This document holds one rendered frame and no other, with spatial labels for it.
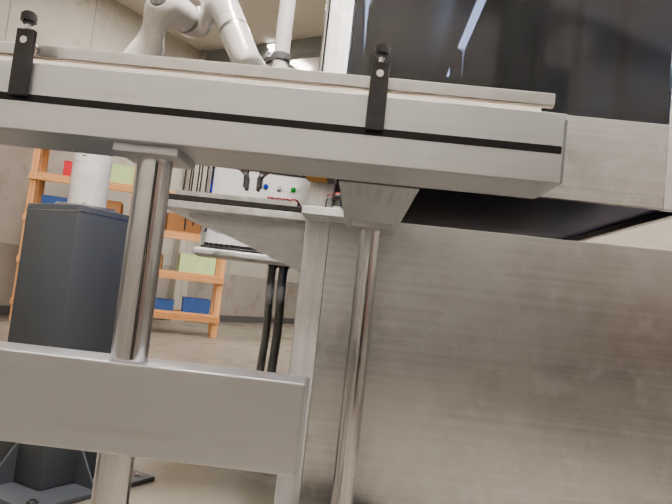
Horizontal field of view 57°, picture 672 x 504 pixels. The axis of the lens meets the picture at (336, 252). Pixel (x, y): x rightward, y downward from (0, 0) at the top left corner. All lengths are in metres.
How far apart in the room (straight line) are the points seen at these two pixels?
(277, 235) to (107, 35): 8.38
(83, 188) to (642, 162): 1.64
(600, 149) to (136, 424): 1.35
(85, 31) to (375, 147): 9.00
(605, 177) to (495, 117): 0.95
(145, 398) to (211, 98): 0.40
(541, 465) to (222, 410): 1.06
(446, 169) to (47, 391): 0.60
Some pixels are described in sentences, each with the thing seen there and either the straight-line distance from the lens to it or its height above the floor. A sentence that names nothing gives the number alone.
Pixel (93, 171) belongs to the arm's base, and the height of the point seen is 0.98.
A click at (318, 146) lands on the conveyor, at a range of 0.82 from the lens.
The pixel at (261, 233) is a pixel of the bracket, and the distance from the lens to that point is 1.74.
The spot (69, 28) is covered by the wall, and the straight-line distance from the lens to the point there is 9.57.
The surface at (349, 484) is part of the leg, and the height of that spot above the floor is 0.26.
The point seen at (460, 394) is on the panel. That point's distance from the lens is 1.65.
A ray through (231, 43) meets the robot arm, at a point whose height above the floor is 1.38.
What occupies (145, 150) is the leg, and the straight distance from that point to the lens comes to 0.88.
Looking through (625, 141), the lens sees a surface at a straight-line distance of 1.81.
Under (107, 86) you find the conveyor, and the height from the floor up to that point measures 0.91.
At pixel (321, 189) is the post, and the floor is 0.95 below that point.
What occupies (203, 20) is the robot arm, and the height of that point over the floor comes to 1.49.
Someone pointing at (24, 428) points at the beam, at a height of 0.45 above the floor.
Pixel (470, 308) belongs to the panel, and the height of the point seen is 0.68.
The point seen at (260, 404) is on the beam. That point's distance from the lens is 0.83.
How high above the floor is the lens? 0.66
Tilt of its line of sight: 4 degrees up
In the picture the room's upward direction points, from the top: 6 degrees clockwise
